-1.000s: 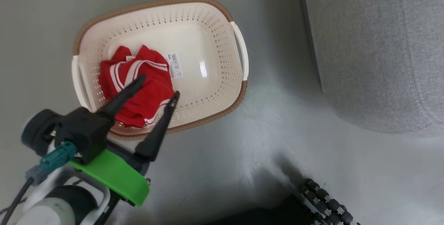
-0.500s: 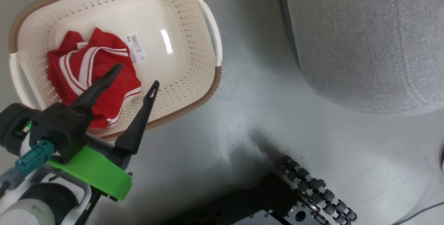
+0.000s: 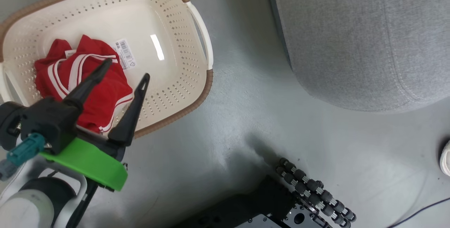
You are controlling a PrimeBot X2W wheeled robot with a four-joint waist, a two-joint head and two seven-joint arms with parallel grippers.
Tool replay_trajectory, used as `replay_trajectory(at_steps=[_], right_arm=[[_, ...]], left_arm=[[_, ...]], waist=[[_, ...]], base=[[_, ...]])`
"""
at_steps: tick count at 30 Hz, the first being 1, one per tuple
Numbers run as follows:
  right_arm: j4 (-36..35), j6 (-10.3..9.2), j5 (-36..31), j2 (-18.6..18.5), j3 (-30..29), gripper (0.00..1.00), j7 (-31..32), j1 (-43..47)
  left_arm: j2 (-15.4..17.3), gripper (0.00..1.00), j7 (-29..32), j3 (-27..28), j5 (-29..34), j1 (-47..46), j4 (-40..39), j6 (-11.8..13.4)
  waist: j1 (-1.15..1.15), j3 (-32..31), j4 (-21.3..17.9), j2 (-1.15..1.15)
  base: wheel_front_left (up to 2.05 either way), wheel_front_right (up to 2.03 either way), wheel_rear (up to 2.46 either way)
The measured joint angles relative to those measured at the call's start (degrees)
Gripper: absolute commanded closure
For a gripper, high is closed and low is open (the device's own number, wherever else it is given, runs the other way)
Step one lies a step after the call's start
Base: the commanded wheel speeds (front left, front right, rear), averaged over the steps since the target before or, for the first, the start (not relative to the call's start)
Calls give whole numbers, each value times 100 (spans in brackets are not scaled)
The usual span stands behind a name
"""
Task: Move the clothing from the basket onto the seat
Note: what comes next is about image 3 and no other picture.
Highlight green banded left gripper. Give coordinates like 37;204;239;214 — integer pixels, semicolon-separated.
39;58;151;192

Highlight red shorts with white stripes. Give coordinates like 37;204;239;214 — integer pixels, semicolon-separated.
34;34;134;134

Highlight grey fabric sofa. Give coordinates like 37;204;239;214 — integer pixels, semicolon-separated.
264;0;450;113

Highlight white barcode label sticker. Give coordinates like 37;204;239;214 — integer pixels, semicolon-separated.
113;38;137;71

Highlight white perforated laundry basket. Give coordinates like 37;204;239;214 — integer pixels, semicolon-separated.
0;0;214;139

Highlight black roller omni wheel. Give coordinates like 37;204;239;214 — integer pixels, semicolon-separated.
275;157;357;228

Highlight white round object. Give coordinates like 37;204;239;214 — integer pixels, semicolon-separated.
439;139;450;177

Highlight teal cable connector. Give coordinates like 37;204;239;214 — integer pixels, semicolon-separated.
0;133;46;181

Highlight thin black floor cable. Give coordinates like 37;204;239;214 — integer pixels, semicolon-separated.
386;197;450;228

